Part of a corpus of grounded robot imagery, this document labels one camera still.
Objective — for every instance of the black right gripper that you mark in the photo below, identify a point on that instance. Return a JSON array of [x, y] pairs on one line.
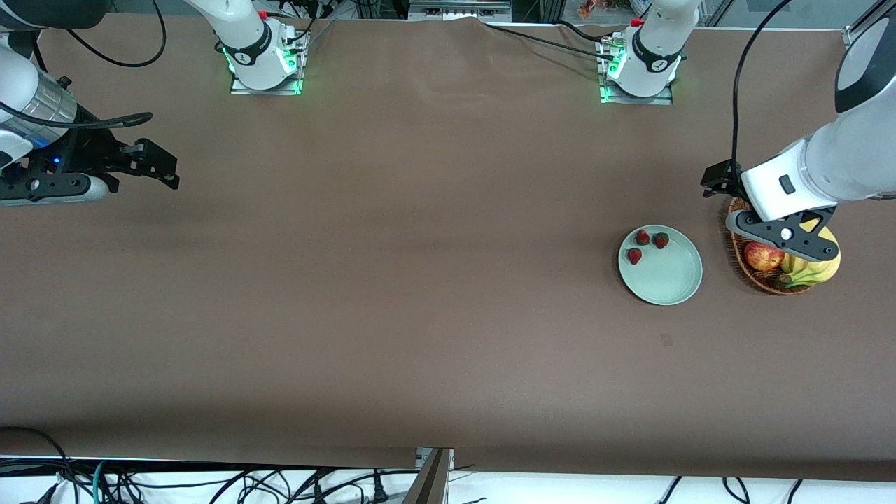
[[89, 150]]

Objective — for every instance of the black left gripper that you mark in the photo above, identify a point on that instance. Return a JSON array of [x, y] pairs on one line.
[[721, 178]]

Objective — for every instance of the red toy strawberry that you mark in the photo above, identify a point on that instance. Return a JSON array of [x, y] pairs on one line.
[[642, 238], [634, 256], [661, 241]]

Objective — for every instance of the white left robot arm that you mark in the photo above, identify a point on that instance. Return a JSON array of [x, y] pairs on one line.
[[840, 161]]

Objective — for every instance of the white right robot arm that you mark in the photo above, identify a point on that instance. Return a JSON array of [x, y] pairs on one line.
[[245, 42]]

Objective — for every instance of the pale green round plate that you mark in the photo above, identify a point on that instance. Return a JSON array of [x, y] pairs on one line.
[[668, 280]]

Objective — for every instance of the red apple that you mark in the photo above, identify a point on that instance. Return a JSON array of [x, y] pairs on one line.
[[761, 257]]

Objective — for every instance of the small yellow banana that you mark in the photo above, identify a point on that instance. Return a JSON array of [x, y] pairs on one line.
[[787, 264]]

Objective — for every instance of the brown wicker basket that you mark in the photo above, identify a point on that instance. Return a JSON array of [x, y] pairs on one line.
[[763, 283]]

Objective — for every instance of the large yellow banana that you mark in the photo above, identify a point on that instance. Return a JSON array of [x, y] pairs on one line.
[[829, 269]]

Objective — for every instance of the grey metal background box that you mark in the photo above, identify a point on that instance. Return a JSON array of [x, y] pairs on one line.
[[455, 10]]

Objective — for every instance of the brown table cover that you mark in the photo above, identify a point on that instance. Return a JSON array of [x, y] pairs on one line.
[[448, 350]]

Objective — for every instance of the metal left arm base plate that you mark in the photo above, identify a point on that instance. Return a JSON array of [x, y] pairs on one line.
[[637, 100]]

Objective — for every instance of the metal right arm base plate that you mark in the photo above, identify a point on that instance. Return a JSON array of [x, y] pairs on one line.
[[266, 89]]

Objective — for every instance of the aluminium frame profile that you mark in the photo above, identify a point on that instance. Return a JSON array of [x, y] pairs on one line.
[[855, 33]]

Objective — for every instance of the aluminium post with bracket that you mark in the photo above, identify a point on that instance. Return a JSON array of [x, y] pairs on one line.
[[427, 483]]

